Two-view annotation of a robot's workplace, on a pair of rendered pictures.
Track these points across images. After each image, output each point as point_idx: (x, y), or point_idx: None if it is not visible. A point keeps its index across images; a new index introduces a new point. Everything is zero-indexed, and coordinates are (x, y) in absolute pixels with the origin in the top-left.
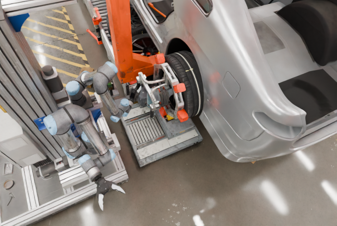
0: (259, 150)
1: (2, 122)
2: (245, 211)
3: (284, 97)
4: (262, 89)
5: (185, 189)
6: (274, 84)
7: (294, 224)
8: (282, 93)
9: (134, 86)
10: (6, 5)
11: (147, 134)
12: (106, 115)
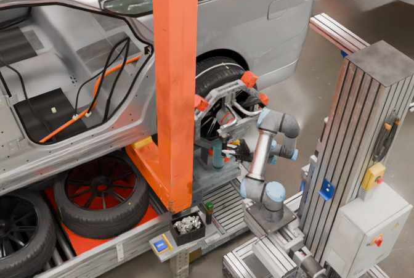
0: None
1: (380, 205)
2: (302, 108)
3: None
4: None
5: (297, 159)
6: None
7: (300, 73)
8: None
9: (228, 151)
10: (365, 44)
11: (236, 204)
12: (211, 273)
